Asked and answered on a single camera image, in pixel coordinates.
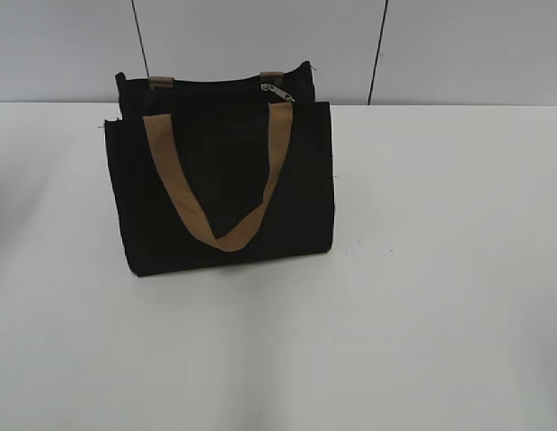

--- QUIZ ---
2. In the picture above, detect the silver zipper pull with ring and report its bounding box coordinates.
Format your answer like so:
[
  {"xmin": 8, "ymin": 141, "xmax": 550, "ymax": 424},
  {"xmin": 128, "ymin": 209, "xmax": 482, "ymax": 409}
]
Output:
[{"xmin": 261, "ymin": 83, "xmax": 295, "ymax": 102}]

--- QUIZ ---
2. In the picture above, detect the black bag with tan handles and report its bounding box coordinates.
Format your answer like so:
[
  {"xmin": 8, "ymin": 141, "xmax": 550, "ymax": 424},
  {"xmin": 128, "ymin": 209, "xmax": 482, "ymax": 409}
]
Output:
[{"xmin": 104, "ymin": 62, "xmax": 335, "ymax": 277}]

